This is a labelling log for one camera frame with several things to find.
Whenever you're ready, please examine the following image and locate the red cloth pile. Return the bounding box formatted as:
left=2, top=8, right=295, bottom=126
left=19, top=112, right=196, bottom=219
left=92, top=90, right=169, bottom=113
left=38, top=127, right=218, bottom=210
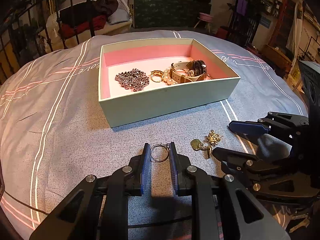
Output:
left=59, top=15, right=107, bottom=39

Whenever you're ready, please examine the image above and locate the black cable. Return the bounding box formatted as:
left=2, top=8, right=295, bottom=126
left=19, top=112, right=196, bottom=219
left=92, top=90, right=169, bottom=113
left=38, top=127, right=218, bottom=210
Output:
left=4, top=191, right=49, bottom=216

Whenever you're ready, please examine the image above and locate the gold charm bracelet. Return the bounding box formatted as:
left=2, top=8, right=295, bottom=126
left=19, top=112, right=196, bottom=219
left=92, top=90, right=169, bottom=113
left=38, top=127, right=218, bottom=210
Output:
left=190, top=129, right=224, bottom=160

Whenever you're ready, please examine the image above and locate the small silver ring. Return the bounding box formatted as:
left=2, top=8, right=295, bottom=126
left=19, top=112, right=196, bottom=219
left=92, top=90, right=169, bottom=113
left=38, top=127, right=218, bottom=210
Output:
left=150, top=143, right=171, bottom=163

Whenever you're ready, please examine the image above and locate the dark brown clothes pile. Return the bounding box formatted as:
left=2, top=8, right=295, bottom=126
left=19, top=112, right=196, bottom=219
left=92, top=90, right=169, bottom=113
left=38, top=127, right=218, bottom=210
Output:
left=60, top=0, right=119, bottom=27

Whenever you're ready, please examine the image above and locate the gold band ring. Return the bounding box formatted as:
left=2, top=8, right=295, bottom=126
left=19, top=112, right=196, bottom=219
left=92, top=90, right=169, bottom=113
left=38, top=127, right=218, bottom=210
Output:
left=150, top=69, right=165, bottom=83

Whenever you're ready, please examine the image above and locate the light blue pillow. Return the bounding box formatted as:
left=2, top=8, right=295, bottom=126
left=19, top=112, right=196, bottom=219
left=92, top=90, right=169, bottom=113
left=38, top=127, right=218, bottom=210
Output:
left=107, top=9, right=130, bottom=25

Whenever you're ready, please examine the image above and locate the pink lined jewelry box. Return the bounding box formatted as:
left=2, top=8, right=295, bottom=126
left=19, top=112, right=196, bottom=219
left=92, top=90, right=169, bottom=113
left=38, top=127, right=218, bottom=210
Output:
left=98, top=38, right=240, bottom=127

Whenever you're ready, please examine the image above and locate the black iron bed frame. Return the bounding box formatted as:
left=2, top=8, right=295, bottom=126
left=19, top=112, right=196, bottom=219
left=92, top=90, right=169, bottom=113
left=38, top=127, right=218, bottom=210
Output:
left=1, top=0, right=91, bottom=83

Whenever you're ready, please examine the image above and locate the green floral covered counter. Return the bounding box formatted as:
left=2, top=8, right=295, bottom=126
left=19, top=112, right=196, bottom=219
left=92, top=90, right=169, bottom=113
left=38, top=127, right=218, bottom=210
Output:
left=127, top=0, right=212, bottom=29

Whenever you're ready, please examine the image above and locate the beige strap wristwatch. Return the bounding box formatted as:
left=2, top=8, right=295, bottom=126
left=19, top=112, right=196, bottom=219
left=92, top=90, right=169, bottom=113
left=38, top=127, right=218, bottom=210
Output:
left=169, top=60, right=207, bottom=84

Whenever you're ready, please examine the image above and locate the grey striped bed cover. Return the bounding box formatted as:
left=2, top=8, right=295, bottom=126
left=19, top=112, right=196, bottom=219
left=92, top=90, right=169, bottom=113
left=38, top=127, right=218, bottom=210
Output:
left=1, top=30, right=308, bottom=239

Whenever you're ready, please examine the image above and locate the white hanging swing bench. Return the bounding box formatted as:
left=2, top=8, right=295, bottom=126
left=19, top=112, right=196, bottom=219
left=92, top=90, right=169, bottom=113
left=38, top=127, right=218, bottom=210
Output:
left=40, top=0, right=132, bottom=52

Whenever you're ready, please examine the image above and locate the pink basin on stool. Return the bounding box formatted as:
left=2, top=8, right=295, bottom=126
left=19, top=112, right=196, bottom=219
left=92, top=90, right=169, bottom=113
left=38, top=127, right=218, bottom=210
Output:
left=194, top=12, right=213, bottom=33

